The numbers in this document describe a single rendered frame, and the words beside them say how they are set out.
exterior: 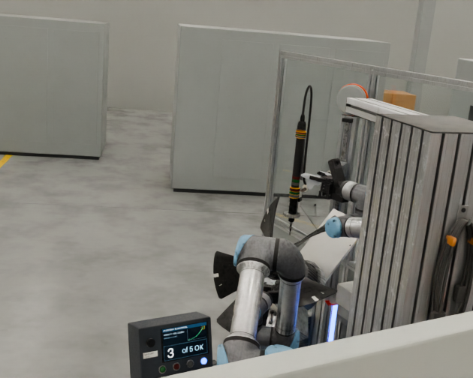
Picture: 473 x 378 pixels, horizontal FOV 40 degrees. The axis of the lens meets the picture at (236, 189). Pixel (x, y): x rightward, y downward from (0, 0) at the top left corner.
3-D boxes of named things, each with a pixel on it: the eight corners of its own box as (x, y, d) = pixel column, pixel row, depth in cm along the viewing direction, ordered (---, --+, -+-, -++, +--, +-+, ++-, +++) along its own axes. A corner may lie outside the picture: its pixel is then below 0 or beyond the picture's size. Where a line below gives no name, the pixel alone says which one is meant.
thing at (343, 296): (356, 295, 348) (358, 276, 345) (375, 307, 335) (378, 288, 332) (329, 299, 340) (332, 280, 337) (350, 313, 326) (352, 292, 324)
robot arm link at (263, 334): (268, 355, 247) (271, 328, 244) (239, 351, 248) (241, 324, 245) (269, 345, 255) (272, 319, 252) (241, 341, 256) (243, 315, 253)
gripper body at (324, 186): (316, 195, 261) (338, 203, 252) (319, 174, 258) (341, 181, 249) (329, 193, 265) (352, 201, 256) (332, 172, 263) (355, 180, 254)
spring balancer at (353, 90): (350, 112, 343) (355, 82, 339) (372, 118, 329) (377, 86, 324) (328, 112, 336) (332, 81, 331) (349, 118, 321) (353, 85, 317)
